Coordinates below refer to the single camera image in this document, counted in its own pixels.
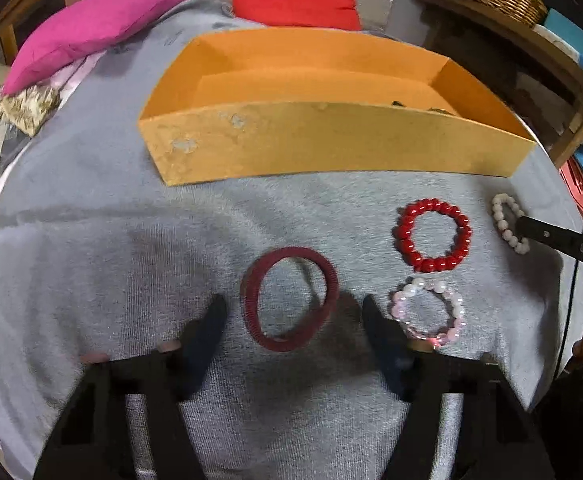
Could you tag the grey blanket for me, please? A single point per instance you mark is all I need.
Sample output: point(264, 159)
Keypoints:
point(323, 411)

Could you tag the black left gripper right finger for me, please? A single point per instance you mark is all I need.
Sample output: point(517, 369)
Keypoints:
point(496, 437)

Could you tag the wooden shelf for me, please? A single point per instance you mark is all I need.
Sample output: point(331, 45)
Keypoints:
point(536, 79)

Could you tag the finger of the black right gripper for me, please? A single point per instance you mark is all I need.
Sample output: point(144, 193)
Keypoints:
point(568, 242)

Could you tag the orange cardboard box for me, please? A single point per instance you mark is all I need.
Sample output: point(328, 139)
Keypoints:
point(288, 100)

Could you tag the magenta pillow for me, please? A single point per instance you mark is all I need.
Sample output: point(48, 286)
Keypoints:
point(84, 28)

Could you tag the thin dark bangle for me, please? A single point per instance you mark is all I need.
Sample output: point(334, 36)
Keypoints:
point(440, 111)

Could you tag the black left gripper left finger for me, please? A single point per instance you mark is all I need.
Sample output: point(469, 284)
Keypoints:
point(92, 439)

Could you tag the wooden side table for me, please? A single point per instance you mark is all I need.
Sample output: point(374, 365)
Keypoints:
point(36, 0)

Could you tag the pink bed sheet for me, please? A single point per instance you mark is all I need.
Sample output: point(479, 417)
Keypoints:
point(52, 294)

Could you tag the patterned gold cloth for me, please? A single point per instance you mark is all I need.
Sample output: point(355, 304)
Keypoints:
point(29, 109)

